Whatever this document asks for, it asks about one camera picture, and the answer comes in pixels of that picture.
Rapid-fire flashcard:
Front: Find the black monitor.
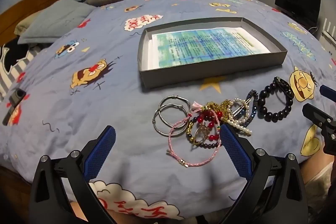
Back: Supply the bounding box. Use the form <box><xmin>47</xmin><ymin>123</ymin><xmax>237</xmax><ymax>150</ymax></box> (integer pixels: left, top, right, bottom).
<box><xmin>274</xmin><ymin>0</ymin><xmax>322</xmax><ymax>28</ymax></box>

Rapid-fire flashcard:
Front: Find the pearl bracelet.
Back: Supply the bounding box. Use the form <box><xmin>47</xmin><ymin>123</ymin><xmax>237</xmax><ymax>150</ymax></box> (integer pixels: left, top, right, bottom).
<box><xmin>226</xmin><ymin>97</ymin><xmax>254</xmax><ymax>135</ymax></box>

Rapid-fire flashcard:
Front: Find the blue cartoon printed blanket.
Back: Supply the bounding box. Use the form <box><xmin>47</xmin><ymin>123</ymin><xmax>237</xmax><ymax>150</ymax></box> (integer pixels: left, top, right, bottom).
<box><xmin>0</xmin><ymin>0</ymin><xmax>336</xmax><ymax>222</ymax></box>

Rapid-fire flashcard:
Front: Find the gold charm bracelet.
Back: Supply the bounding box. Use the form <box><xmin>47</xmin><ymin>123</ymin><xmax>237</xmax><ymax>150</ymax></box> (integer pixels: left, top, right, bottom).
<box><xmin>190</xmin><ymin>123</ymin><xmax>213</xmax><ymax>144</ymax></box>

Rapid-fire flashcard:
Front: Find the pink cord bracelet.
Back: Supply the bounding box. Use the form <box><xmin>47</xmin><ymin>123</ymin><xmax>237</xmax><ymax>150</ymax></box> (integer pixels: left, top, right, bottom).
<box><xmin>166</xmin><ymin>109</ymin><xmax>221</xmax><ymax>168</ymax></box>

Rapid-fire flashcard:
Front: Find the beige pillow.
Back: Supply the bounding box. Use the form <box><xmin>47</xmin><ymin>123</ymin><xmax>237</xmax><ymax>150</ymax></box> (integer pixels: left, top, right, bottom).
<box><xmin>14</xmin><ymin>10</ymin><xmax>45</xmax><ymax>35</ymax></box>

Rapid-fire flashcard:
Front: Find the black band bracelet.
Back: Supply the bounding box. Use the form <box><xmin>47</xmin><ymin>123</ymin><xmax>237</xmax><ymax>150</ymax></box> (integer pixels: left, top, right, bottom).
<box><xmin>273</xmin><ymin>76</ymin><xmax>294</xmax><ymax>101</ymax></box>

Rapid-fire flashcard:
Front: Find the black large bead bracelet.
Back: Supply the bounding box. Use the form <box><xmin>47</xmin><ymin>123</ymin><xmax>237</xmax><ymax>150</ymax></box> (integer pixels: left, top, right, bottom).
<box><xmin>257</xmin><ymin>82</ymin><xmax>292</xmax><ymax>119</ymax></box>

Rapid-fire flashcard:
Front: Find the person's leg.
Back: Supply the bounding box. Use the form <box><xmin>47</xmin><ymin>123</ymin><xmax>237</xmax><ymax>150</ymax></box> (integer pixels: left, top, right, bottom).
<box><xmin>299</xmin><ymin>153</ymin><xmax>336</xmax><ymax>188</ymax></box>

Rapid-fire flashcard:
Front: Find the dark garnet bead bracelet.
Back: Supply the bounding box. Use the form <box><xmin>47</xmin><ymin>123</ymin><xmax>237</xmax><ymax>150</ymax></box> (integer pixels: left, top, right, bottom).
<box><xmin>186</xmin><ymin>116</ymin><xmax>223</xmax><ymax>148</ymax></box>

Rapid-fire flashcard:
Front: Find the black and white striped pillow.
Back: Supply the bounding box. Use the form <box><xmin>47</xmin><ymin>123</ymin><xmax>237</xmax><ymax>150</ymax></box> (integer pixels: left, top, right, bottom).
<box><xmin>0</xmin><ymin>39</ymin><xmax>42</xmax><ymax>101</ymax></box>

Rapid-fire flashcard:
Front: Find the red bead bracelet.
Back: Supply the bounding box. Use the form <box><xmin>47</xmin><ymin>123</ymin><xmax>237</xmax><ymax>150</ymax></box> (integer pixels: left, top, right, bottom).
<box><xmin>189</xmin><ymin>102</ymin><xmax>223</xmax><ymax>142</ymax></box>

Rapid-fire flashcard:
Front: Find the dark grey folded cloth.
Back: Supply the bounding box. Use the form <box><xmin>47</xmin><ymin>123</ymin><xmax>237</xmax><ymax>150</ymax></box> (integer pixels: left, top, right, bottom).
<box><xmin>87</xmin><ymin>0</ymin><xmax>118</xmax><ymax>7</ymax></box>

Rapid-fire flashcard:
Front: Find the blue-green printed paper sheet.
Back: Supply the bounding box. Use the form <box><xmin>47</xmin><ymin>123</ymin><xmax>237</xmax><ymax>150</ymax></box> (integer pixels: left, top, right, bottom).
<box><xmin>148</xmin><ymin>28</ymin><xmax>272</xmax><ymax>67</ymax></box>

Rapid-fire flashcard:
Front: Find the wooden headboard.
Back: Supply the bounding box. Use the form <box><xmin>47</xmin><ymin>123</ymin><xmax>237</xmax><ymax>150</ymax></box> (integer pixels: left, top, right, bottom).
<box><xmin>0</xmin><ymin>0</ymin><xmax>72</xmax><ymax>41</ymax></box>

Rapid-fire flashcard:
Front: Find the silver hair clip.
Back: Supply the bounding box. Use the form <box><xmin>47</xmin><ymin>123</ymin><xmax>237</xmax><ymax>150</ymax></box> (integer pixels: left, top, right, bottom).
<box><xmin>231</xmin><ymin>99</ymin><xmax>250</xmax><ymax>119</ymax></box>

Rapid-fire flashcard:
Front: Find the silver bangle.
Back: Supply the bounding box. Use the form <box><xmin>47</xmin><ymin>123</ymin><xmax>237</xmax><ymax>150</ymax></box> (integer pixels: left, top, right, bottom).
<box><xmin>153</xmin><ymin>104</ymin><xmax>193</xmax><ymax>136</ymax></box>
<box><xmin>159</xmin><ymin>95</ymin><xmax>190</xmax><ymax>119</ymax></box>

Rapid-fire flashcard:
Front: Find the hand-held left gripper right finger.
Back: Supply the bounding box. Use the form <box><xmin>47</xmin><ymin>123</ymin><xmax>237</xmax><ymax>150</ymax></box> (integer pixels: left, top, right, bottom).
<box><xmin>219</xmin><ymin>124</ymin><xmax>309</xmax><ymax>224</ymax></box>

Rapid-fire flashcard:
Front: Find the dark blue beaded bracelet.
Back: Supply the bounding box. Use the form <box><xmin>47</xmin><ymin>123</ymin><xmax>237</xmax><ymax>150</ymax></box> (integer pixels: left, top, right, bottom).
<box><xmin>232</xmin><ymin>90</ymin><xmax>259</xmax><ymax>127</ymax></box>

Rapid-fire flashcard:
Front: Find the grey cardboard box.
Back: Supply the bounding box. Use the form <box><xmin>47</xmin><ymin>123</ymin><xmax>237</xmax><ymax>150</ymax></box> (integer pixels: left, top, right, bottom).
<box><xmin>138</xmin><ymin>17</ymin><xmax>288</xmax><ymax>90</ymax></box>

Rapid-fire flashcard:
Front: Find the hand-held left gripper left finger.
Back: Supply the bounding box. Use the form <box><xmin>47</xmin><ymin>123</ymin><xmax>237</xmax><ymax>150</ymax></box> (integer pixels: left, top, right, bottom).
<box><xmin>29</xmin><ymin>126</ymin><xmax>117</xmax><ymax>224</ymax></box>

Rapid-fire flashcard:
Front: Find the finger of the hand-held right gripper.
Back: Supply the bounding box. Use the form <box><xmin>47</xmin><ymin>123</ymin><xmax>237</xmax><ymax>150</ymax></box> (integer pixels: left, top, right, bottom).
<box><xmin>302</xmin><ymin>104</ymin><xmax>335</xmax><ymax>130</ymax></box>
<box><xmin>320</xmin><ymin>85</ymin><xmax>336</xmax><ymax>103</ymax></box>

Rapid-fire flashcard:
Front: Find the grey pillow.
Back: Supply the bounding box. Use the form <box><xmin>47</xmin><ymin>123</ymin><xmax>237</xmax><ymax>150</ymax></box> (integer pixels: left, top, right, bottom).
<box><xmin>18</xmin><ymin>0</ymin><xmax>97</xmax><ymax>45</ymax></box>

